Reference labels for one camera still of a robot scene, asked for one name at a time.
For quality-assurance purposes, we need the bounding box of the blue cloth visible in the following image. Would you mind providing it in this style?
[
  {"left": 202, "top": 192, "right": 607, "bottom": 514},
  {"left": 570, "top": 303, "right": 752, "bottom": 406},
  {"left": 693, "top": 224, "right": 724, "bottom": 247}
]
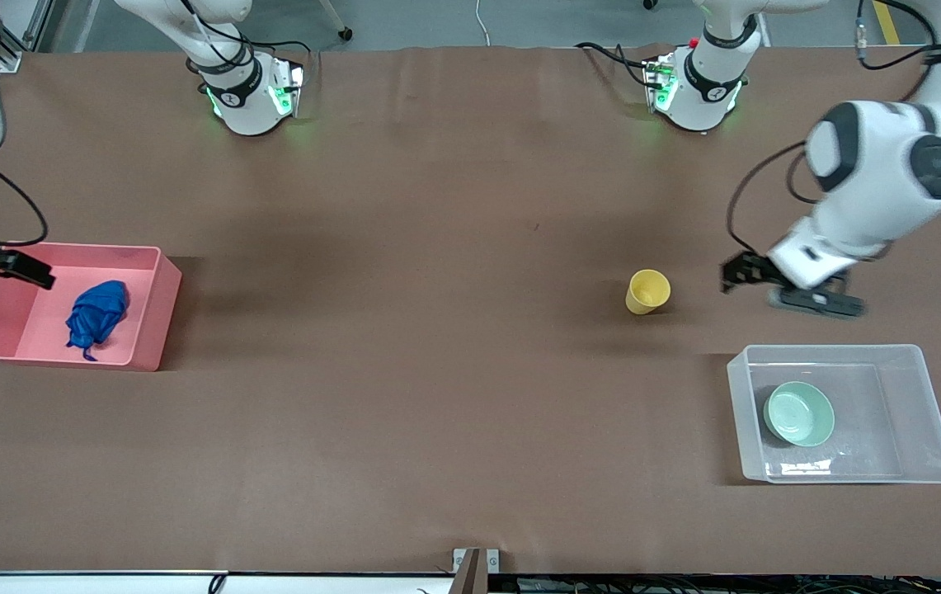
[{"left": 66, "top": 280, "right": 130, "bottom": 362}]

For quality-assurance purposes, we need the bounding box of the mint green bowl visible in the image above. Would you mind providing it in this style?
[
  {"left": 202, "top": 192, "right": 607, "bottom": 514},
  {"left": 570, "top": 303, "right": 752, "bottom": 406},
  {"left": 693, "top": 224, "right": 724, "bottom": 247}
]
[{"left": 763, "top": 380, "right": 836, "bottom": 448}]

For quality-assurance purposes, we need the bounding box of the clear plastic box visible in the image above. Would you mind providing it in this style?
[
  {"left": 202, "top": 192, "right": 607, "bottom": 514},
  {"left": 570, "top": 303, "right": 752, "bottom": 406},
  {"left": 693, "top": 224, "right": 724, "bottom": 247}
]
[{"left": 727, "top": 344, "right": 941, "bottom": 485}]

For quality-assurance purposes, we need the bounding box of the base connector box green light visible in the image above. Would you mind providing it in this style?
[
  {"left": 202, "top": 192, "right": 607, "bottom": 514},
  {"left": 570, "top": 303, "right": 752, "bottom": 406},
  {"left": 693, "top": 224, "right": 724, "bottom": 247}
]
[
  {"left": 271, "top": 56, "right": 306, "bottom": 118},
  {"left": 643, "top": 54, "right": 679, "bottom": 114}
]

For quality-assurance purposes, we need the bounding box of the pink plastic bin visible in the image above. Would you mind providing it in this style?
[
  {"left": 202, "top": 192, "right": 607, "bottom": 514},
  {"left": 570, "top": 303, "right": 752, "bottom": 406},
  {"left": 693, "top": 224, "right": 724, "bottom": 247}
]
[{"left": 0, "top": 241, "right": 183, "bottom": 372}]

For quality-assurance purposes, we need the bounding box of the yellow cup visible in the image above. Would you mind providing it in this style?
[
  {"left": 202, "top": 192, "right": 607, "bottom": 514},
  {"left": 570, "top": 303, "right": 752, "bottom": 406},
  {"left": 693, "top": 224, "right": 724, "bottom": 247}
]
[{"left": 625, "top": 269, "right": 672, "bottom": 315}]

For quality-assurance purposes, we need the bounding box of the brown table cover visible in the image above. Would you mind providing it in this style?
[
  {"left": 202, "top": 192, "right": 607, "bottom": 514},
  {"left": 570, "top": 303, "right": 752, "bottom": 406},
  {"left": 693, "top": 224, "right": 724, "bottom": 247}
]
[{"left": 0, "top": 45, "right": 941, "bottom": 577}]

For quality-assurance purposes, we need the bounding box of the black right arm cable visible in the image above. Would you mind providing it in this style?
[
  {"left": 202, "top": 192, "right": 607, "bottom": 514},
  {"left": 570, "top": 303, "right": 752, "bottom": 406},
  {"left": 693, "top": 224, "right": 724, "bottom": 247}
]
[{"left": 0, "top": 163, "right": 49, "bottom": 248}]

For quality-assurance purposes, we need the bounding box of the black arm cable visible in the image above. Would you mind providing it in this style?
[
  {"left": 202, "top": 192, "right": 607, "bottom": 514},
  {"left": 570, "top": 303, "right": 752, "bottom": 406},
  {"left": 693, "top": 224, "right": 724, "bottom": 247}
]
[
  {"left": 0, "top": 163, "right": 49, "bottom": 248},
  {"left": 726, "top": 0, "right": 941, "bottom": 258}
]

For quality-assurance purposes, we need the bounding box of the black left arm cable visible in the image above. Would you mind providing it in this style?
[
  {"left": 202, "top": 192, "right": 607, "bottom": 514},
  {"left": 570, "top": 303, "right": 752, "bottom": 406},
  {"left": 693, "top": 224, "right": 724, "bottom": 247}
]
[{"left": 726, "top": 0, "right": 941, "bottom": 258}]

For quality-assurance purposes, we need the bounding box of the aluminium frame profile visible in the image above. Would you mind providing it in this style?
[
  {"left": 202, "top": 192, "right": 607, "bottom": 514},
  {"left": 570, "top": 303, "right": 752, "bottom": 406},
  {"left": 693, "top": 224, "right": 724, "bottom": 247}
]
[{"left": 0, "top": 0, "right": 54, "bottom": 73}]

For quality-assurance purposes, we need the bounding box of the black base cable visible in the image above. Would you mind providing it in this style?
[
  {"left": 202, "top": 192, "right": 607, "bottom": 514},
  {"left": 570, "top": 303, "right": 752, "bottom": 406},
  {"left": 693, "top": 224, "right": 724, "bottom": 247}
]
[
  {"left": 576, "top": 41, "right": 652, "bottom": 87},
  {"left": 252, "top": 37, "right": 314, "bottom": 79}
]

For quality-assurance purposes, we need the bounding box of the metal table edge bracket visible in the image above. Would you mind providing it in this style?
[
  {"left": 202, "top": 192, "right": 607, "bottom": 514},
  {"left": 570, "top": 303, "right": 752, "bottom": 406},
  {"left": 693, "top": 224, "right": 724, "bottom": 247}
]
[{"left": 452, "top": 548, "right": 501, "bottom": 594}]

